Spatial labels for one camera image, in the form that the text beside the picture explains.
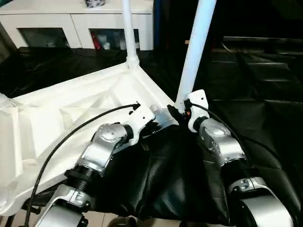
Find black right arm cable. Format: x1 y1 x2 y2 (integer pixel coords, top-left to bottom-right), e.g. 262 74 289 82
186 101 303 171

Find white glass-door cabinet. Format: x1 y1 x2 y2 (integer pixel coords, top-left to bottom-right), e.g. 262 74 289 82
0 0 155 51

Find white plastic table top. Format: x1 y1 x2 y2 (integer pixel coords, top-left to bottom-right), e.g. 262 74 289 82
0 63 179 217

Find small red bottle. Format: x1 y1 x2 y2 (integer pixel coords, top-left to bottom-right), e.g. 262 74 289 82
93 33 102 50

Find white plastic table leg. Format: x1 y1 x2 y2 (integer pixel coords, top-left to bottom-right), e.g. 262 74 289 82
0 94 12 108
121 0 141 70
175 0 218 108

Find black work mat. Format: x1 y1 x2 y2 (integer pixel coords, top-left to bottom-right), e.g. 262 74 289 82
0 45 303 225

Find small grey bundle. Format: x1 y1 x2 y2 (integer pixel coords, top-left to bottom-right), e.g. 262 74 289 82
85 0 107 8

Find dark robot left foot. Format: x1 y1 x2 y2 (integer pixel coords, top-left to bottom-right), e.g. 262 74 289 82
111 218 139 227

